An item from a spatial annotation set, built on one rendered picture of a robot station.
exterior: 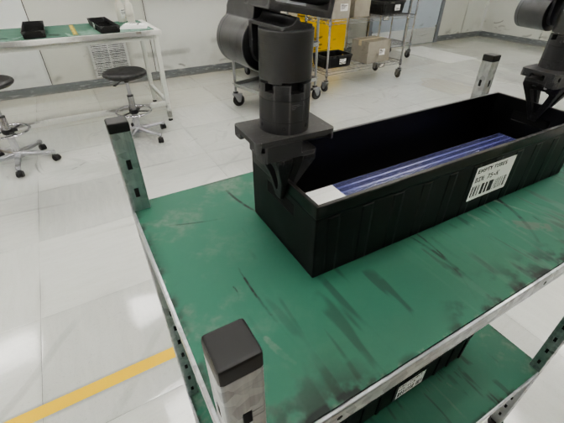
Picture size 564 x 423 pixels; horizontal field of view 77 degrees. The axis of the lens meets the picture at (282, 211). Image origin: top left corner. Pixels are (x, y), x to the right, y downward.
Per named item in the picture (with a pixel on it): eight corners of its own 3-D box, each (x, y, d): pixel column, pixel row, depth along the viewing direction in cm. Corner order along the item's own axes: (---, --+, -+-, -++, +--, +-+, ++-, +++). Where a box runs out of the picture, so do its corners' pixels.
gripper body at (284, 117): (233, 138, 43) (229, 74, 38) (305, 122, 47) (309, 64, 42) (257, 160, 38) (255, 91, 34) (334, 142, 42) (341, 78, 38)
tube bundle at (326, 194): (312, 241, 50) (313, 222, 48) (287, 216, 55) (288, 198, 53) (525, 160, 70) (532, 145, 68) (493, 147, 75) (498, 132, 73)
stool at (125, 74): (98, 138, 311) (76, 71, 278) (148, 121, 345) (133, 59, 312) (133, 155, 285) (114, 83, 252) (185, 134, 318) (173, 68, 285)
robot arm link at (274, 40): (279, 21, 31) (327, 16, 34) (240, 12, 36) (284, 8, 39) (279, 98, 35) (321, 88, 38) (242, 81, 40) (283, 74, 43)
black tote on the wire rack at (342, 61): (325, 70, 418) (326, 57, 409) (310, 65, 439) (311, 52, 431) (352, 65, 434) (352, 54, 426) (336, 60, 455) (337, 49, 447)
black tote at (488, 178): (312, 279, 46) (317, 208, 39) (254, 211, 58) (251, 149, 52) (559, 173, 69) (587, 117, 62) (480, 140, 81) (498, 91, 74)
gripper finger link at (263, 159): (241, 191, 48) (237, 126, 42) (287, 180, 51) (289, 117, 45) (263, 219, 43) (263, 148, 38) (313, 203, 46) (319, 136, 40)
